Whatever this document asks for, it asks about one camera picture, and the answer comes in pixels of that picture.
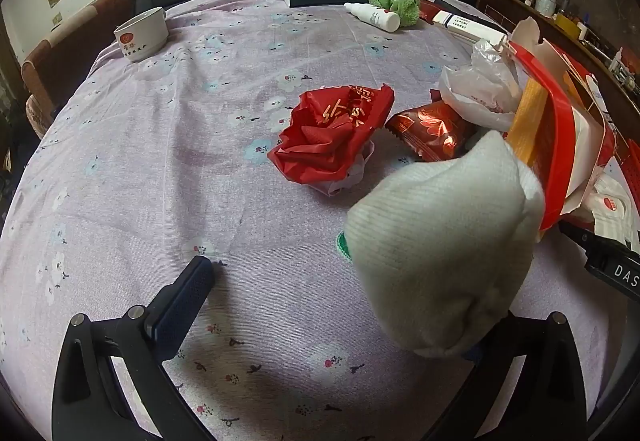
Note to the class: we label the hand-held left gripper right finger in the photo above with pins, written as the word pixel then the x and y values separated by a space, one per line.
pixel 492 358

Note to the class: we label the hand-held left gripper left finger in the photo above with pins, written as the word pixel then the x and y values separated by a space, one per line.
pixel 180 306

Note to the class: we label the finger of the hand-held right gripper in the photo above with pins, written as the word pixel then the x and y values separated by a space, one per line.
pixel 580 233

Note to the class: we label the white knitted sock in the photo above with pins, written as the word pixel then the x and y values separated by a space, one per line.
pixel 440 246

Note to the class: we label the white plastic bag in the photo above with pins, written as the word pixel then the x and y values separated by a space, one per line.
pixel 480 86

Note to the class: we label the red foil snack packet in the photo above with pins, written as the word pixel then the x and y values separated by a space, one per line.
pixel 430 128

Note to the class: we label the red wrapper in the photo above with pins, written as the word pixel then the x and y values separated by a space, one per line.
pixel 325 131

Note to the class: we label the long white carton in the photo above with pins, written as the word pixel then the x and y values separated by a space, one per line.
pixel 465 25

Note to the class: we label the white spray bottle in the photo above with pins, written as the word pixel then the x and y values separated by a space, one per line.
pixel 375 16

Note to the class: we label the white wet wipes packet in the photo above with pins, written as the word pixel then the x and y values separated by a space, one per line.
pixel 612 206

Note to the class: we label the purple floral tablecloth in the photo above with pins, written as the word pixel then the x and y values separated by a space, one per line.
pixel 150 171

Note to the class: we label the wooden sideboard cabinet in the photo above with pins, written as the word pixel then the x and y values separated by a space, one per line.
pixel 505 3

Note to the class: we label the red pouch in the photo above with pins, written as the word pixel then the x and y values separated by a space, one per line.
pixel 429 11

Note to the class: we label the white cup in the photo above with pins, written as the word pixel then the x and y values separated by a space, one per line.
pixel 142 33

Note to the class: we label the brown armchair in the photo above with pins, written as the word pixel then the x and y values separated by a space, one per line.
pixel 65 56

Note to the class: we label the green cloth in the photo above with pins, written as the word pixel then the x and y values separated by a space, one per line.
pixel 395 1

